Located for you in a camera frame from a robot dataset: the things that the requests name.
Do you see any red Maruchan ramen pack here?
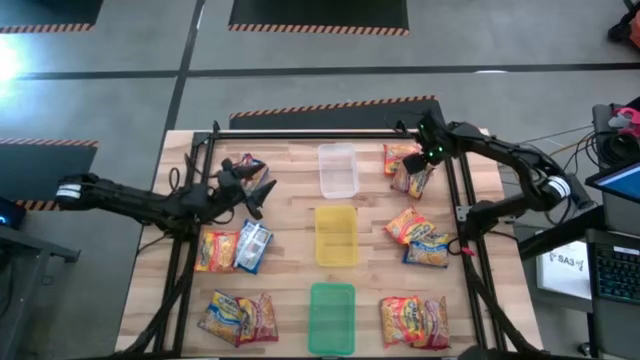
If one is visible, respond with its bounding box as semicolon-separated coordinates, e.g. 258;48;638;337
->
390;162;435;201
233;292;280;346
379;295;427;350

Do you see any green plastic container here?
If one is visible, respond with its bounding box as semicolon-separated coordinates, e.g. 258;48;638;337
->
307;282;357;357

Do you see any black backlit keyboard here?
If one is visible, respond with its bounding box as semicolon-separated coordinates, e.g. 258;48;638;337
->
591;242;640;306

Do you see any black side desk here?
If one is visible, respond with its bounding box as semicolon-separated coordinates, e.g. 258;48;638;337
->
517;199;640;360

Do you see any black device with blue light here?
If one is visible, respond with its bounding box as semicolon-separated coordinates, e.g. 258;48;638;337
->
0;196;28;231

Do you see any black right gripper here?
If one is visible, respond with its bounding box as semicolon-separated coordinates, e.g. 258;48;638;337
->
402;113;449;176

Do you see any clear plastic container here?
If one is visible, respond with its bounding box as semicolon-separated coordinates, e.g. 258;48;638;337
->
317;142;360;200

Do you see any black side table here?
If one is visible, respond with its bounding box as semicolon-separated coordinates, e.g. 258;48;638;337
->
0;224;82;360

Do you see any orange shop vacuum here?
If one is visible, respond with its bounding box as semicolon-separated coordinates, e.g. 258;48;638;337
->
607;0;640;50

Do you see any black hazard-striped floor mat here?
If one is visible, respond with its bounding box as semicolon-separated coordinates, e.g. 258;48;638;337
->
228;0;410;37
228;94;446;132
0;138;100;211
0;0;105;35

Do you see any yellow plastic container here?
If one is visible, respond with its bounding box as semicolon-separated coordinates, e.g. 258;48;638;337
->
314;204;359;268

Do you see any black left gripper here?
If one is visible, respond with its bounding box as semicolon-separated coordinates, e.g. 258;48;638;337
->
212;158;277;220

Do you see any white SA3 paper sign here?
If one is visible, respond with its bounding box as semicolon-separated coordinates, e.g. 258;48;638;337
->
535;239;594;301

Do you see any black coiled cable bundle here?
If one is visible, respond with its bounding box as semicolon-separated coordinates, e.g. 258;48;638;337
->
597;130;640;170

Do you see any laptop with blue screen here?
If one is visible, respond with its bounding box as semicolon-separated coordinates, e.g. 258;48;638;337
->
584;160;640;205

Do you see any pink plastic object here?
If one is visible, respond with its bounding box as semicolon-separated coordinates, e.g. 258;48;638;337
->
607;106;640;139

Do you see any blue Maruchan ramen pack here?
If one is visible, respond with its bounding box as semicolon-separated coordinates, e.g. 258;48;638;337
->
196;289;246;347
233;218;275;275
402;231;451;269
238;152;271;197

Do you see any pink Maruchan ramen pack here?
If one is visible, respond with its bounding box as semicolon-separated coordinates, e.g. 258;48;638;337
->
412;296;451;351

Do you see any black metal table frame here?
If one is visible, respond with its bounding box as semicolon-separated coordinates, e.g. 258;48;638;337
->
119;119;546;360

